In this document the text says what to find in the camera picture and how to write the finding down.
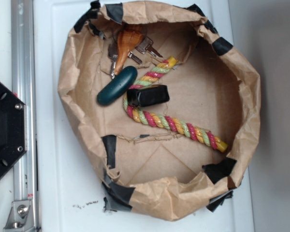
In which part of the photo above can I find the small black box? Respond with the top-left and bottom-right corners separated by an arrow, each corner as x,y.
127,85 -> 170,107

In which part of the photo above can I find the dark green oval case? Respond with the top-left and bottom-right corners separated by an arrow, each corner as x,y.
97,66 -> 138,106

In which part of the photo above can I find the brown paper bag bin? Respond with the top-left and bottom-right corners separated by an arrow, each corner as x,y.
58,1 -> 261,221

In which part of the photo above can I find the silver key right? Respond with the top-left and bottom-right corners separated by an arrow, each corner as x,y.
136,36 -> 163,58

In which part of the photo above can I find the silver key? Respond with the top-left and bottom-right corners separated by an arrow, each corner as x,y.
136,36 -> 163,58
108,42 -> 118,79

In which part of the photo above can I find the silver key left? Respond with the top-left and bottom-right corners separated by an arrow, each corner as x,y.
108,42 -> 118,79

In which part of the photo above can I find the multicolour twisted rope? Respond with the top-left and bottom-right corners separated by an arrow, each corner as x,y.
123,56 -> 229,153

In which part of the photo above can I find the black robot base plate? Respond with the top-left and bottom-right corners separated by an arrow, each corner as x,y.
0,82 -> 26,180

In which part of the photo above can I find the aluminium extrusion rail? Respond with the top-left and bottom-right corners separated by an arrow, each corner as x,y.
11,0 -> 42,232

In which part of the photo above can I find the metal corner bracket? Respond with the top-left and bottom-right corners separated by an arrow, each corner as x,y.
3,200 -> 33,232

